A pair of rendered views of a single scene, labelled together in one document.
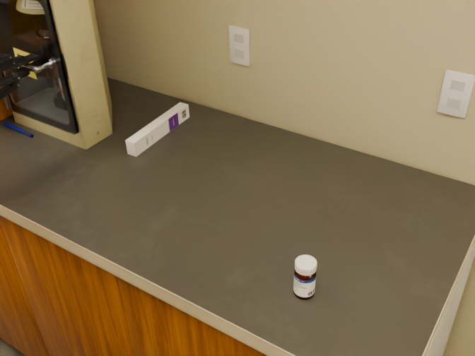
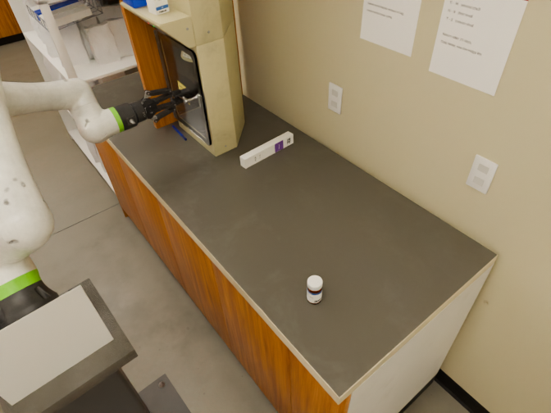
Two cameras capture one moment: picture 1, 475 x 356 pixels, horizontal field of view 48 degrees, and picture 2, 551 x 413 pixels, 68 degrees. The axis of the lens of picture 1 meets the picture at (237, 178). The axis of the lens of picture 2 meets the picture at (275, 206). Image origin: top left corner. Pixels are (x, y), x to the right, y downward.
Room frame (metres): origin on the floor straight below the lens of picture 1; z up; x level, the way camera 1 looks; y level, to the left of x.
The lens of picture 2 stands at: (0.07, -0.27, 1.97)
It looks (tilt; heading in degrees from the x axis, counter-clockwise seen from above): 43 degrees down; 20
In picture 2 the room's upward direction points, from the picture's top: 3 degrees counter-clockwise
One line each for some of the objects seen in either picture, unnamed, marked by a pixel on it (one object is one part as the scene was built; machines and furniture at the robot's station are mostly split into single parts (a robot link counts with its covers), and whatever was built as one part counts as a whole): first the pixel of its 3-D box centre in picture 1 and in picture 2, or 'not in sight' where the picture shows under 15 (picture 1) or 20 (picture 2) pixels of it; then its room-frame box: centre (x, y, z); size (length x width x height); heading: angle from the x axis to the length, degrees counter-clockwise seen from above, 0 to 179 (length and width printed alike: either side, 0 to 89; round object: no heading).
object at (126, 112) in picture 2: not in sight; (126, 116); (1.15, 0.68, 1.20); 0.12 x 0.06 x 0.09; 56
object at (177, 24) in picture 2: not in sight; (157, 24); (1.36, 0.60, 1.46); 0.32 x 0.12 x 0.10; 56
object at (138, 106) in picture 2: not in sight; (144, 109); (1.21, 0.64, 1.20); 0.09 x 0.07 x 0.08; 146
